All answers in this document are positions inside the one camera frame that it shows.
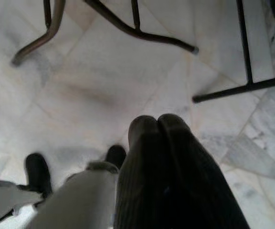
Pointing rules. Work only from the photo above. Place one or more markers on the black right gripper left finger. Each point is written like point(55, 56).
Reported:
point(140, 179)

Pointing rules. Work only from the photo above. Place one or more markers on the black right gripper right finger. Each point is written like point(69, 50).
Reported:
point(194, 181)

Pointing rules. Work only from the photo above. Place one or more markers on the robot black left foot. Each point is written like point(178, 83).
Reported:
point(37, 171)

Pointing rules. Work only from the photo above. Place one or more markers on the robot left leg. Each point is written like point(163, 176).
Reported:
point(6, 193)

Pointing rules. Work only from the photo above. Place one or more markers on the black metal table frame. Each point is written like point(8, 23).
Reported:
point(247, 59)

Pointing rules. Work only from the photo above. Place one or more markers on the brown metal chair frame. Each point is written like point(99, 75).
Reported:
point(137, 31)

